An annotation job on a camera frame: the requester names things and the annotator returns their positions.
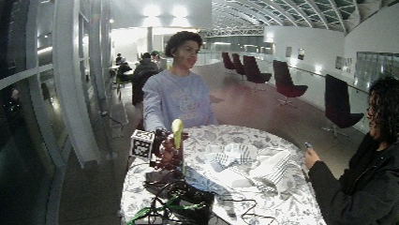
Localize pale green banana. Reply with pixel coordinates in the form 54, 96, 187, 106
170, 118, 186, 150

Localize white marker cube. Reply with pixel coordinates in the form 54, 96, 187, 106
129, 128, 155, 160

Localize black device box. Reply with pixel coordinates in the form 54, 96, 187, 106
165, 182, 216, 225

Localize the person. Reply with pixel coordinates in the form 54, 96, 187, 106
141, 30, 219, 133

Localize floral tablecloth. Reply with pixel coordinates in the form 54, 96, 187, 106
119, 124, 328, 225

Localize dark red swivel chair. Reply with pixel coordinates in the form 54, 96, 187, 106
271, 59, 310, 107
230, 52, 247, 77
242, 54, 272, 92
220, 52, 235, 71
320, 73, 365, 139

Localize white curved column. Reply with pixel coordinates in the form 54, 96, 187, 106
50, 0, 102, 167

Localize metal ceiling truss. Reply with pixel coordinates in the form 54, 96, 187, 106
200, 25, 266, 38

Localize bright ceiling lamp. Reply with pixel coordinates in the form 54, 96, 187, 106
141, 4, 162, 19
170, 4, 190, 19

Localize black cable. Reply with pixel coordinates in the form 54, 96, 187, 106
215, 196, 280, 225

